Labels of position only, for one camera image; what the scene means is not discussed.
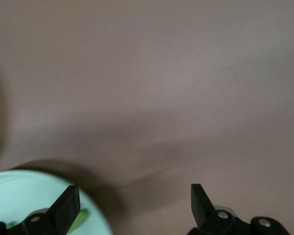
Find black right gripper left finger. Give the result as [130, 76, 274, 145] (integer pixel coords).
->
[0, 185, 80, 235]

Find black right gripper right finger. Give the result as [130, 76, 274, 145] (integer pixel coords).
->
[186, 183, 292, 235]

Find green foam letter N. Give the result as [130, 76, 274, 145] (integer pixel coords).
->
[68, 208, 89, 232]

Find light green plate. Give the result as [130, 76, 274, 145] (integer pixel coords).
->
[0, 170, 113, 235]

